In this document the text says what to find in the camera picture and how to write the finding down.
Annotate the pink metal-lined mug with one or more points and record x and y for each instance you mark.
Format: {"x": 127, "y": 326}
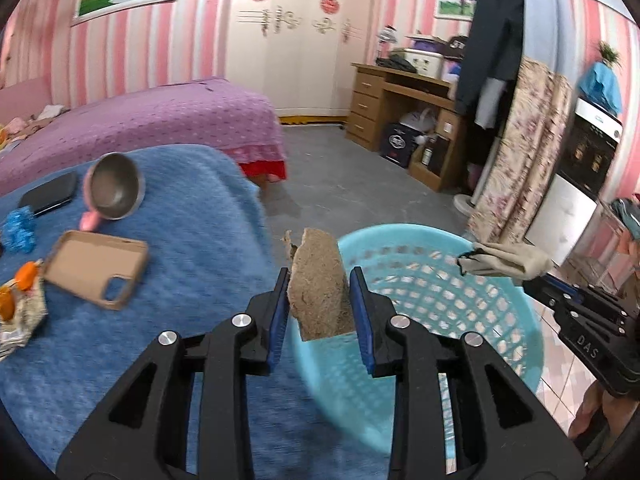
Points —
{"x": 113, "y": 188}

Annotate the light blue plastic basket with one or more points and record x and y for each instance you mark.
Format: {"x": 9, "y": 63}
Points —
{"x": 416, "y": 267}

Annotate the crumpled blue plastic bag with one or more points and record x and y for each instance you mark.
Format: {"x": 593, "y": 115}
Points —
{"x": 18, "y": 231}

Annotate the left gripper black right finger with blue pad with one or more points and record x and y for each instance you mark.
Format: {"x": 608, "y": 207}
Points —
{"x": 502, "y": 430}

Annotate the cream wardrobe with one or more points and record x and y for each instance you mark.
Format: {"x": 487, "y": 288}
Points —
{"x": 300, "y": 54}

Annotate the white storage box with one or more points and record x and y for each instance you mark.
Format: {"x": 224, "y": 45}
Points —
{"x": 427, "y": 64}

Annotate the torn brown cardboard piece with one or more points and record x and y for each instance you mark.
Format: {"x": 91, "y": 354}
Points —
{"x": 318, "y": 289}

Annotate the orange bottle cap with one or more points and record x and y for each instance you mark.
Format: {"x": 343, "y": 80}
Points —
{"x": 7, "y": 304}

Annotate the beige cloth rag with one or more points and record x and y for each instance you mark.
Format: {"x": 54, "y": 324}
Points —
{"x": 521, "y": 262}

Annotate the dark box under desk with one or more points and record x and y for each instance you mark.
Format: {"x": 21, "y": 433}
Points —
{"x": 398, "y": 143}

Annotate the floral curtain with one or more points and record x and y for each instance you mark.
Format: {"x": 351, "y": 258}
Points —
{"x": 529, "y": 148}

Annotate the black glasses case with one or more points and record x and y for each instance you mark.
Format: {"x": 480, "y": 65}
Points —
{"x": 50, "y": 195}

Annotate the pink headboard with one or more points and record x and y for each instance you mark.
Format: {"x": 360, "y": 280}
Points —
{"x": 23, "y": 100}

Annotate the dark hanging coat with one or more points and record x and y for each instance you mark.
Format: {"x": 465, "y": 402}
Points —
{"x": 493, "y": 49}

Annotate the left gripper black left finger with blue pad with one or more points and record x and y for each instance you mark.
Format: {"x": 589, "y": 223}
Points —
{"x": 139, "y": 430}

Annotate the blue fuzzy blanket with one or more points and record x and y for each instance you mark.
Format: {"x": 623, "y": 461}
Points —
{"x": 210, "y": 252}

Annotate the tan phone case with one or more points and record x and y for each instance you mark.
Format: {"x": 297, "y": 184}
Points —
{"x": 99, "y": 268}

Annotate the wooden desk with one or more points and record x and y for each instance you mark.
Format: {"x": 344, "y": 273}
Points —
{"x": 382, "y": 95}

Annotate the printed snack wrapper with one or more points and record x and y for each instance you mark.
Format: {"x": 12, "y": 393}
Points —
{"x": 30, "y": 311}

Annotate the purple dotted bed cover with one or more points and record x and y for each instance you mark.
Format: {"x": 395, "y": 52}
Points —
{"x": 213, "y": 112}

